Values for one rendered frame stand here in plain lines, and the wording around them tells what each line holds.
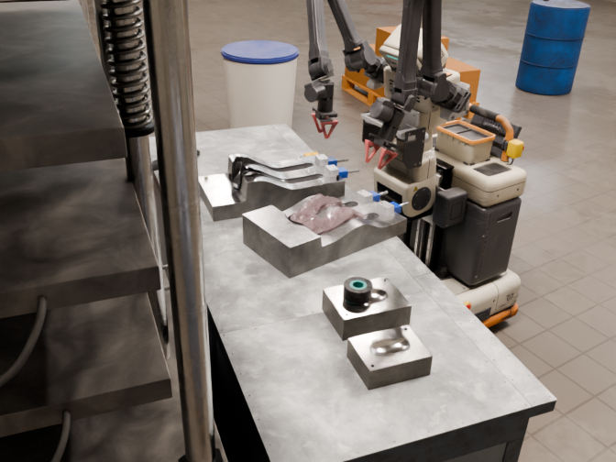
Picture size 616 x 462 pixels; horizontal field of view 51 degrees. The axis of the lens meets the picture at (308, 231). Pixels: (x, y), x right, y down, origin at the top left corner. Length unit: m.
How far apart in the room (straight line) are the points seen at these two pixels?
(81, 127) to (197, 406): 0.55
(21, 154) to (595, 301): 3.06
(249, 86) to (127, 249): 3.71
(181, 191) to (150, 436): 0.69
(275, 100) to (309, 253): 3.00
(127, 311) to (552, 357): 2.15
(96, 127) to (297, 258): 1.05
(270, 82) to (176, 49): 3.89
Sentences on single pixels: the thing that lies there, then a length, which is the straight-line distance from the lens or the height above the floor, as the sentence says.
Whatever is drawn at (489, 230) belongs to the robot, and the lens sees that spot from 2.81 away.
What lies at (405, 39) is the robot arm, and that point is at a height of 1.41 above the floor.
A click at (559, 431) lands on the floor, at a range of 2.80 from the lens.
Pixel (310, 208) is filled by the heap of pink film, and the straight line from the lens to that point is 2.14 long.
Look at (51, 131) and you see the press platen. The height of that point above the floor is 1.54.
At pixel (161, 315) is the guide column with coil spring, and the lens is 1.61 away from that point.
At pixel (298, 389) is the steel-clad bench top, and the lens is 1.58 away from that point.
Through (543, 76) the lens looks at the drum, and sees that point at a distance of 6.89.
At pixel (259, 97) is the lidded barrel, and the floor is 0.42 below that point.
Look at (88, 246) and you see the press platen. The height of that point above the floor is 1.29.
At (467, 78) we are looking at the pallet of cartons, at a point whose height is 0.36.
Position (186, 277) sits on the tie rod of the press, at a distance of 1.06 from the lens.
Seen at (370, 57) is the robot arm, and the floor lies 1.25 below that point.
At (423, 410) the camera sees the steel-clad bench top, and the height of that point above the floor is 0.80.
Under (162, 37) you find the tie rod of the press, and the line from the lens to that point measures 0.91.
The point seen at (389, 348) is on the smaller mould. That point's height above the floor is 0.84.
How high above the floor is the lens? 1.88
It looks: 29 degrees down
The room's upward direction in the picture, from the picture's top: 2 degrees clockwise
